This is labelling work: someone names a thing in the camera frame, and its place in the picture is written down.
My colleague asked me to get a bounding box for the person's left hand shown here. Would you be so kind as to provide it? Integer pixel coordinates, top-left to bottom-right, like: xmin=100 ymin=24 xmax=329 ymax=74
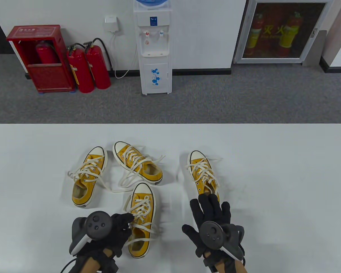
xmin=74 ymin=213 xmax=134 ymax=258

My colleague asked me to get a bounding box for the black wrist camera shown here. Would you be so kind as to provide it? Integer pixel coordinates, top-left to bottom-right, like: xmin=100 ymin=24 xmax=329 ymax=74
xmin=102 ymin=248 xmax=120 ymax=273

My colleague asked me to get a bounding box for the red extinguisher cabinet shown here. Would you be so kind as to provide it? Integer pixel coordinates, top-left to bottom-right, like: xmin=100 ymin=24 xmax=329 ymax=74
xmin=6 ymin=25 xmax=76 ymax=94

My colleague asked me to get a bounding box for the person's left forearm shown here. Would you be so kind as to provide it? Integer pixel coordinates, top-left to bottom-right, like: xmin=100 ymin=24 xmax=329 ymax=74
xmin=81 ymin=256 xmax=105 ymax=273

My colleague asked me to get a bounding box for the black white handheld controller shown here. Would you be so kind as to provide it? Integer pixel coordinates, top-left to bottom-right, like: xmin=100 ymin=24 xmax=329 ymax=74
xmin=69 ymin=211 xmax=113 ymax=255
xmin=199 ymin=221 xmax=245 ymax=261

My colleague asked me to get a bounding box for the white power cable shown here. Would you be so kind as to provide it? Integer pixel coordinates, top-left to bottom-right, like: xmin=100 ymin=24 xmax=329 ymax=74
xmin=110 ymin=31 xmax=138 ymax=79

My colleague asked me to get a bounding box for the white wall box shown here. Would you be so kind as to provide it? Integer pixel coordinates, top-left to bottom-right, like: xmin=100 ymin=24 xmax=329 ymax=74
xmin=104 ymin=16 xmax=120 ymax=33

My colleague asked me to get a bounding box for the glass door fire cabinet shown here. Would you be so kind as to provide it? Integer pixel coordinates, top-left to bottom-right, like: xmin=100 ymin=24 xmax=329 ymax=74
xmin=234 ymin=0 xmax=334 ymax=64

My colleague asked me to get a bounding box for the person's right forearm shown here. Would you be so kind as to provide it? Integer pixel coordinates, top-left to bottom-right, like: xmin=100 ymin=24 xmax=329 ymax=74
xmin=207 ymin=256 xmax=248 ymax=273

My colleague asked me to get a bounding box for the blue water bottle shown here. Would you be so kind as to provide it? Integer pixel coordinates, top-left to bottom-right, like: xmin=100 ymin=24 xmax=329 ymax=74
xmin=135 ymin=0 xmax=169 ymax=8

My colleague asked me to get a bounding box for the person's right hand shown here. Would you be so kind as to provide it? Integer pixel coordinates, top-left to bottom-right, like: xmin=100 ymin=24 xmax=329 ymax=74
xmin=182 ymin=194 xmax=231 ymax=258

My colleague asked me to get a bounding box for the white water dispenser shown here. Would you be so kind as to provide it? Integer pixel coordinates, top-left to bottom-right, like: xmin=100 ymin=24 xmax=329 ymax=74
xmin=133 ymin=3 xmax=173 ymax=96

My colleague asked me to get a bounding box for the yellow canvas shoe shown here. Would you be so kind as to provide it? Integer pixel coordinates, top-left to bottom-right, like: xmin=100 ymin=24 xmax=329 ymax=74
xmin=113 ymin=141 xmax=163 ymax=186
xmin=187 ymin=151 xmax=220 ymax=204
xmin=72 ymin=146 xmax=108 ymax=208
xmin=127 ymin=183 xmax=157 ymax=258

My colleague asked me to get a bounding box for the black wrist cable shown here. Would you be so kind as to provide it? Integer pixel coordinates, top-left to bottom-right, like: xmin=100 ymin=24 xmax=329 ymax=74
xmin=60 ymin=257 xmax=78 ymax=273

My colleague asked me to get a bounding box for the red yellow fire extinguisher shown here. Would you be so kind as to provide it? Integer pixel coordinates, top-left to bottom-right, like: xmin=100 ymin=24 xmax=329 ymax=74
xmin=246 ymin=13 xmax=265 ymax=57
xmin=278 ymin=11 xmax=303 ymax=57

